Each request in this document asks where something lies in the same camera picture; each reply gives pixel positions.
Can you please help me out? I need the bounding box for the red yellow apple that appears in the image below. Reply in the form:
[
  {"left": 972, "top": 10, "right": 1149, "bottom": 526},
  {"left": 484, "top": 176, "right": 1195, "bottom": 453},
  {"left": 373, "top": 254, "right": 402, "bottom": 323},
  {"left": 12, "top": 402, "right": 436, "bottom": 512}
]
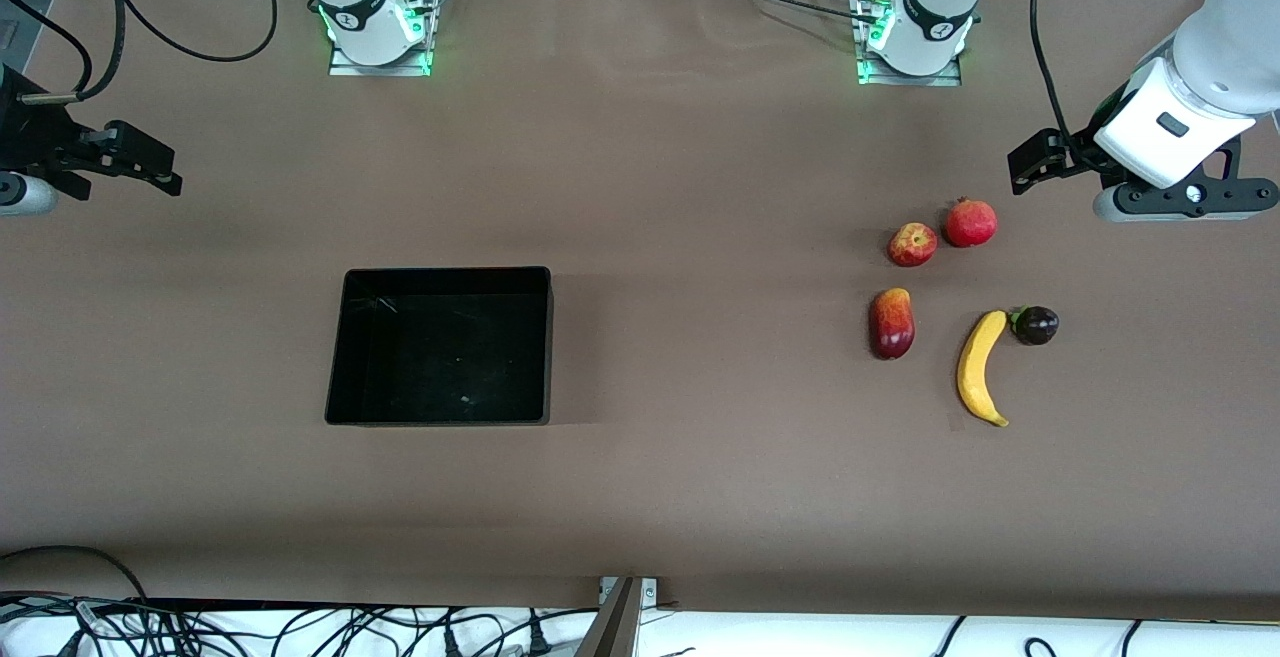
[{"left": 888, "top": 222, "right": 939, "bottom": 268}]

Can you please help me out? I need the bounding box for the yellow banana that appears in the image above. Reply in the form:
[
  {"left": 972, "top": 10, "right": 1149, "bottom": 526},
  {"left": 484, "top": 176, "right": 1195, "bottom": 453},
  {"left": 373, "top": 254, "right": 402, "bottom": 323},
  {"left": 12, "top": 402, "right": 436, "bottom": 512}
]
[{"left": 956, "top": 310, "right": 1011, "bottom": 429}]

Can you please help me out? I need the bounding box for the black rectangular box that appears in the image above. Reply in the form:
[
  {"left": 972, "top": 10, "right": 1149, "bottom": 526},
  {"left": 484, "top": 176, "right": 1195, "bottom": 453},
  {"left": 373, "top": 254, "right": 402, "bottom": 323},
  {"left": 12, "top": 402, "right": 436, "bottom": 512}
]
[{"left": 324, "top": 266, "right": 554, "bottom": 427}]

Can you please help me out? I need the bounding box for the red pomegranate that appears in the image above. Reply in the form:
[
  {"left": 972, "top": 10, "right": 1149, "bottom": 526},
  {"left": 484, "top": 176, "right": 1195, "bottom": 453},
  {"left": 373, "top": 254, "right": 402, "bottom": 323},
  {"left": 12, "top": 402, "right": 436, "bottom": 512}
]
[{"left": 945, "top": 197, "right": 999, "bottom": 248}]

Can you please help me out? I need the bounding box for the small dark eggplant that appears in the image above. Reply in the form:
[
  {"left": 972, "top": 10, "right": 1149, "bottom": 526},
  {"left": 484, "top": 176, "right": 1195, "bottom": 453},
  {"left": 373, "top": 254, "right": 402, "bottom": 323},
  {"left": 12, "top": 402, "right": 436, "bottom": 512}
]
[{"left": 1008, "top": 305, "right": 1061, "bottom": 346}]

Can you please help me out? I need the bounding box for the red orange mango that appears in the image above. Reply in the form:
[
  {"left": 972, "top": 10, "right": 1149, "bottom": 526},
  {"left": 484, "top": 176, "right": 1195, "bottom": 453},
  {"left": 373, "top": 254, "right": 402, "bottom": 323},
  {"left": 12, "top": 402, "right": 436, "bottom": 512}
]
[{"left": 869, "top": 287, "right": 917, "bottom": 361}]

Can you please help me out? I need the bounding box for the dark metal bar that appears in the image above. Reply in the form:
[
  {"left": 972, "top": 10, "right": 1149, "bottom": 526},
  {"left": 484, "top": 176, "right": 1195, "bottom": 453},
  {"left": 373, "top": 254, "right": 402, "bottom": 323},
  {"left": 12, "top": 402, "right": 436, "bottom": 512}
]
[{"left": 575, "top": 577, "right": 643, "bottom": 657}]

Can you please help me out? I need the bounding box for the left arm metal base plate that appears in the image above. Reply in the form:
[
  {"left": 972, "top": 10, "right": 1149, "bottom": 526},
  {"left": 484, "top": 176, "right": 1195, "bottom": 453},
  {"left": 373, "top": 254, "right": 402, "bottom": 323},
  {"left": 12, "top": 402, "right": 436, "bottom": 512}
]
[{"left": 856, "top": 42, "right": 964, "bottom": 87}]

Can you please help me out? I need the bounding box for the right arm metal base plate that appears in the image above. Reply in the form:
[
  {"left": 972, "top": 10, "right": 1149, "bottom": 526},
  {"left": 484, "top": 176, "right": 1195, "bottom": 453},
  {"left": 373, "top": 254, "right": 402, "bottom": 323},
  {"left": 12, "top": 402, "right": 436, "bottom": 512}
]
[{"left": 328, "top": 32, "right": 435, "bottom": 77}]

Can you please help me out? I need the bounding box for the small metal bracket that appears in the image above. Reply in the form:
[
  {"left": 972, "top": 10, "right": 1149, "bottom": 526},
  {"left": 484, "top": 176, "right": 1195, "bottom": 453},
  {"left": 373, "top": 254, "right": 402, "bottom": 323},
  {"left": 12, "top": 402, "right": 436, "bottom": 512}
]
[{"left": 598, "top": 577, "right": 659, "bottom": 606}]

